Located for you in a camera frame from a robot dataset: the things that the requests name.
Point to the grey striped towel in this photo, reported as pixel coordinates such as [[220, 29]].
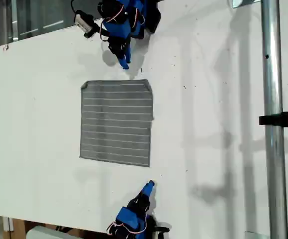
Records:
[[116, 122]]

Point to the wooden table leg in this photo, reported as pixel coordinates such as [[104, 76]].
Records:
[[18, 229]]

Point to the gripper camera stalk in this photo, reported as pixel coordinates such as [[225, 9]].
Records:
[[97, 28]]

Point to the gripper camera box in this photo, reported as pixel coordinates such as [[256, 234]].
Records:
[[82, 21]]

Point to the glass window with metal frame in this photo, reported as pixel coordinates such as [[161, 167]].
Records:
[[46, 15]]

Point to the steel post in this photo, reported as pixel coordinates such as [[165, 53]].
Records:
[[273, 74]]

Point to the black post clamp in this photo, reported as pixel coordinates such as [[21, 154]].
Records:
[[280, 120]]

